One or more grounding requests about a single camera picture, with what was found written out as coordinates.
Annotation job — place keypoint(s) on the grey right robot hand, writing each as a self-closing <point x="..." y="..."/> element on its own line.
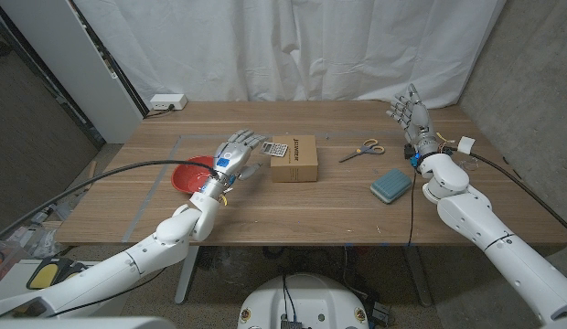
<point x="418" y="121"/>

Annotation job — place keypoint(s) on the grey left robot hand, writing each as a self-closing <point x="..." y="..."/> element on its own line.
<point x="231" y="157"/>

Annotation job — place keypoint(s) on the mini calculator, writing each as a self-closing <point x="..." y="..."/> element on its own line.
<point x="276" y="150"/>

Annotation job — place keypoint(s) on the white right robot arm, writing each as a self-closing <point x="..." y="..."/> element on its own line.
<point x="471" y="215"/>

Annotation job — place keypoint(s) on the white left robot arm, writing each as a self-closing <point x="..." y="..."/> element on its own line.
<point x="174" y="230"/>

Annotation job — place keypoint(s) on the red bowl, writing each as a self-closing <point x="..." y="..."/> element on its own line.
<point x="187" y="178"/>

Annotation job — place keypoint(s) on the brown cardboard box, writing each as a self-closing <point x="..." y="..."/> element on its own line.
<point x="294" y="160"/>

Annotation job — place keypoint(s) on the teal ribbed case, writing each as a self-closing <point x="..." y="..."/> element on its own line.
<point x="391" y="185"/>

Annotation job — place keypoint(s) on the white power strip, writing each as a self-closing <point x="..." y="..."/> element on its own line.
<point x="168" y="101"/>

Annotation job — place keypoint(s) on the grey table leg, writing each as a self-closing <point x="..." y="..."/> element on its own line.
<point x="186" y="274"/>
<point x="418" y="274"/>

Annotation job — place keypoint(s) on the white curtain backdrop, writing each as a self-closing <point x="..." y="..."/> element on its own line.
<point x="288" y="45"/>

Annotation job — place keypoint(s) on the wooden stick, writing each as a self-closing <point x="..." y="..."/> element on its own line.
<point x="90" y="175"/>

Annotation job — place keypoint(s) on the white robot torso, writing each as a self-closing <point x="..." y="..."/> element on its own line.
<point x="302" y="297"/>

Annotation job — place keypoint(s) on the white cabinet panel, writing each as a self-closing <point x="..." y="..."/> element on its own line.
<point x="78" y="68"/>

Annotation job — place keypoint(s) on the clear plastic bag clutter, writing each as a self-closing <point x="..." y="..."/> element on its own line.
<point x="34" y="240"/>

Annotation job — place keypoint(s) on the yellow black foot pedal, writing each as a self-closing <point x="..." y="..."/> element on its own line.
<point x="46" y="274"/>

